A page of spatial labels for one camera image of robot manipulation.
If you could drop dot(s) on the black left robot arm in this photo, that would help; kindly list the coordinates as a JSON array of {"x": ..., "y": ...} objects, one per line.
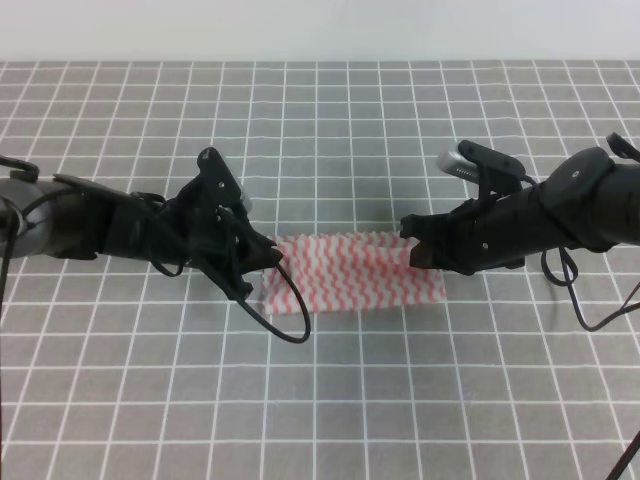
[{"x": 64, "y": 217}]

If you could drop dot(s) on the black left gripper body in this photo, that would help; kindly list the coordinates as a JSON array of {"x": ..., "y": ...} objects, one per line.
[{"x": 183, "y": 232}]

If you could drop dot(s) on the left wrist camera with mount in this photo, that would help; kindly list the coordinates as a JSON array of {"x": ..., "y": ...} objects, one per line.
[{"x": 221, "y": 183}]

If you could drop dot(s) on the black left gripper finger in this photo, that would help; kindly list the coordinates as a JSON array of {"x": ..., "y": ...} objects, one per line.
[{"x": 258, "y": 259}]

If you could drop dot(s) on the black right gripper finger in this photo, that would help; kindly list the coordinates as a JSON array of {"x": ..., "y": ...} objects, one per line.
[{"x": 425, "y": 255}]

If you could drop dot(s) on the grey checked tablecloth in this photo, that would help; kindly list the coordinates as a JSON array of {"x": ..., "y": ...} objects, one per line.
[{"x": 111, "y": 370}]

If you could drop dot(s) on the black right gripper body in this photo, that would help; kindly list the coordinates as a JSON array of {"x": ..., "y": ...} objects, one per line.
[{"x": 480, "y": 236}]

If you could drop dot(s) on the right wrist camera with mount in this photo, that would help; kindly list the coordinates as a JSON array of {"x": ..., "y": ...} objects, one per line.
[{"x": 493, "y": 172}]

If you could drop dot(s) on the pink white wavy towel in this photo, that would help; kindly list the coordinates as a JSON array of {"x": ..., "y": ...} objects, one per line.
[{"x": 357, "y": 271}]

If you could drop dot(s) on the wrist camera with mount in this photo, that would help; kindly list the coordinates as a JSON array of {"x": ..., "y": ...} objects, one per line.
[
  {"x": 493, "y": 172},
  {"x": 221, "y": 183}
]

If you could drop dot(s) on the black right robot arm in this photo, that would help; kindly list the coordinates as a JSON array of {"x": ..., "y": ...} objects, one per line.
[{"x": 591, "y": 201}]

